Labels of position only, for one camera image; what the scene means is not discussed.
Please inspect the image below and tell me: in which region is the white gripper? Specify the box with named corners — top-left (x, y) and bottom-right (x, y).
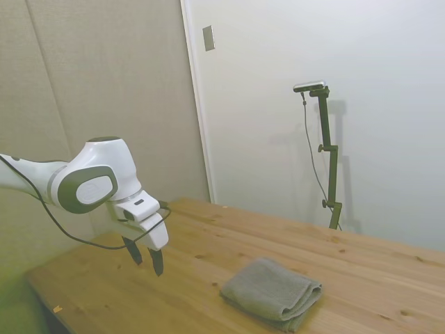
top-left (121, 211), bottom-right (170, 278)

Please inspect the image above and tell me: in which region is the grey towel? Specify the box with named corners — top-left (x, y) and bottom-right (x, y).
top-left (219, 257), bottom-right (324, 333)

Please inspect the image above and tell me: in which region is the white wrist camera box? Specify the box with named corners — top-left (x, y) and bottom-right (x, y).
top-left (113, 196), bottom-right (162, 223)

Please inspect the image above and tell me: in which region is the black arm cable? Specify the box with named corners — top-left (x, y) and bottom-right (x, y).
top-left (0, 152), bottom-right (172, 251)

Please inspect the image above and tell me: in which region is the white door frame trim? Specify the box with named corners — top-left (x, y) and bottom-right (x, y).
top-left (179, 0), bottom-right (217, 205)

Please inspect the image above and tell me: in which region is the dark green camera stand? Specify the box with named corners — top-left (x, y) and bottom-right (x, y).
top-left (309, 86), bottom-right (343, 231)

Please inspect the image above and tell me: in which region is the grey wall switch plate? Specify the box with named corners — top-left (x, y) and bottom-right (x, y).
top-left (202, 24), bottom-right (216, 53)

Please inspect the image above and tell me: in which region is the silver exterior camera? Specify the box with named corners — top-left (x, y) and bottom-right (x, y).
top-left (292, 79), bottom-right (328, 94)

